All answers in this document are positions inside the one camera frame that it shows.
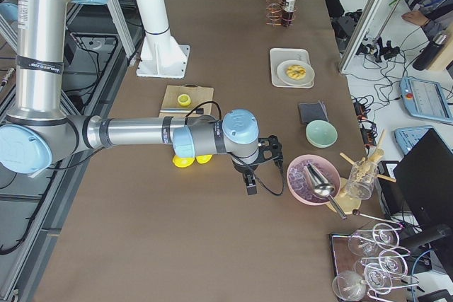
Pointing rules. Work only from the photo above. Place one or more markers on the glazed ring pastry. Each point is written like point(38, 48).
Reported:
point(296, 72)

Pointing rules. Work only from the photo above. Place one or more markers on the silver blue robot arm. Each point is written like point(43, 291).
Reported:
point(37, 133)

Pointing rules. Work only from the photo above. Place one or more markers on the clear wine glass front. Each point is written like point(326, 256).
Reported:
point(377, 280)

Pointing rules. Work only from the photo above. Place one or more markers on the black laptop monitor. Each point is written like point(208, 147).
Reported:
point(424, 177)

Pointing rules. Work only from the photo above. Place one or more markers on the halved lemon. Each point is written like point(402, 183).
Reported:
point(184, 100)

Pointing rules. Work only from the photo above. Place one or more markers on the mint green bowl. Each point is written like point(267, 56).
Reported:
point(321, 134)

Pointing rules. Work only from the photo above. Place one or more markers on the yellow lemon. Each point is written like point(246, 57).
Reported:
point(203, 159)
point(182, 162)

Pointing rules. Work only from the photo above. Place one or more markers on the pink ice bowl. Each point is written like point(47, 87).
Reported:
point(298, 185)

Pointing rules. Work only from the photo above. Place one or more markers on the wooden cutting board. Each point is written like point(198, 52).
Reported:
point(199, 95)

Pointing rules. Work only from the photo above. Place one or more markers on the copper wire bottle rack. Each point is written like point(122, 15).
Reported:
point(273, 12)

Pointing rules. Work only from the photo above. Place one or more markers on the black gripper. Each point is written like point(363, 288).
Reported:
point(242, 168)

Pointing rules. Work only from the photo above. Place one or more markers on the blue teach pendant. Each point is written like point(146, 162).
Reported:
point(425, 99)
point(408, 137)

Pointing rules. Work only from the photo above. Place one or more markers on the white serving tray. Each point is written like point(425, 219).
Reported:
point(281, 59)

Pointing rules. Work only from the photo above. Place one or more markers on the clear round glass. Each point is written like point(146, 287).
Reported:
point(349, 286)

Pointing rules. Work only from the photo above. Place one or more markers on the tea bottle in rack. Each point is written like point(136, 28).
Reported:
point(287, 13)

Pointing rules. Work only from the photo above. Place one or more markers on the grey folded cloth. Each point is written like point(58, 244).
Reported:
point(310, 112)

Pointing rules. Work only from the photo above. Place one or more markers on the glass jar with sticks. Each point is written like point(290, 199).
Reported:
point(361, 180)

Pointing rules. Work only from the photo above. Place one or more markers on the clear wine glass lying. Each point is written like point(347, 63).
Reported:
point(389, 261)

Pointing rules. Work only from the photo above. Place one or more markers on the metal rod tool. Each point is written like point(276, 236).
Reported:
point(175, 110)

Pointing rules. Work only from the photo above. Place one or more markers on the black water bottle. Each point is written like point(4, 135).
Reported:
point(428, 54)

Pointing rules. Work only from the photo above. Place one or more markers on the metal ice scoop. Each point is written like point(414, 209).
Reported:
point(322, 187)

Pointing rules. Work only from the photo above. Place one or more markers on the white plate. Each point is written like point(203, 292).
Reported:
point(281, 73)

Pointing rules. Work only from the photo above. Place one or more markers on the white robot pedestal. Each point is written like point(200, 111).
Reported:
point(161, 55)

